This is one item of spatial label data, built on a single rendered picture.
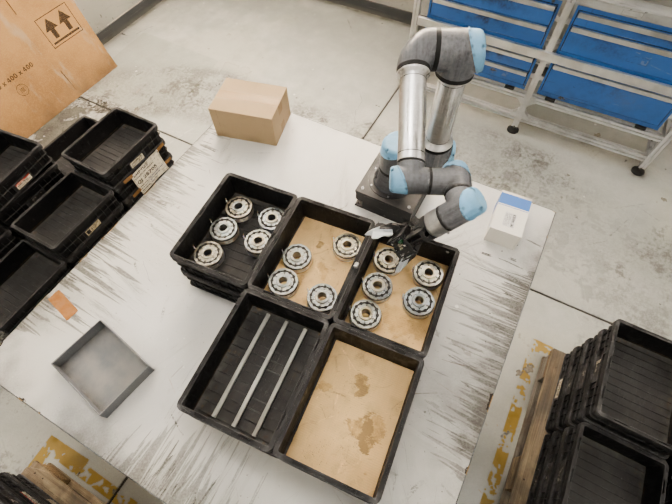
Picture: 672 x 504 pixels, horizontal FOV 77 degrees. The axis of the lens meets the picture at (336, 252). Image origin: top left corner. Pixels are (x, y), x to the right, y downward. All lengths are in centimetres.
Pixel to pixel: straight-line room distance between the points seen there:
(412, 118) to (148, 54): 319
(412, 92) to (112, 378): 133
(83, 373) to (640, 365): 206
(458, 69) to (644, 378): 137
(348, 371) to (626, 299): 185
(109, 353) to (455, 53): 147
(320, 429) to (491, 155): 229
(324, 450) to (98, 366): 84
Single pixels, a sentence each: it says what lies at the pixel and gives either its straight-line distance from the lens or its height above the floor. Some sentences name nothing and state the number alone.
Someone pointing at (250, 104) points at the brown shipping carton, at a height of 86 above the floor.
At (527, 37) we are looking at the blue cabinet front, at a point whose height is 65.
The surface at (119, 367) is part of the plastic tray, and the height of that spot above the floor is 70.
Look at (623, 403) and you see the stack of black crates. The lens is 198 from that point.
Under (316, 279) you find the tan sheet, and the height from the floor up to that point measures 83.
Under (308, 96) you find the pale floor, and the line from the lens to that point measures 340.
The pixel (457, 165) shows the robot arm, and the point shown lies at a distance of 120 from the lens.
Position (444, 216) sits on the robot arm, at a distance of 112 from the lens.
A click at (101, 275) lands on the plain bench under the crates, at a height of 70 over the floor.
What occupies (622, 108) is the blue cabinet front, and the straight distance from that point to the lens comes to 314.
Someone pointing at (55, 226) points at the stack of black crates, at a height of 38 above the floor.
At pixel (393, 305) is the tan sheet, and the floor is 83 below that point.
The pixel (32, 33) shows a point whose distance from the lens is 384.
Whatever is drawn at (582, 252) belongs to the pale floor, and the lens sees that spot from 285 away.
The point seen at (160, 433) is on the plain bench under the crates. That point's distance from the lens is 156.
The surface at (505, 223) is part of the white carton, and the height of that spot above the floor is 79.
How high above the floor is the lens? 214
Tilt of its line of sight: 59 degrees down
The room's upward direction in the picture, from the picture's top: 2 degrees counter-clockwise
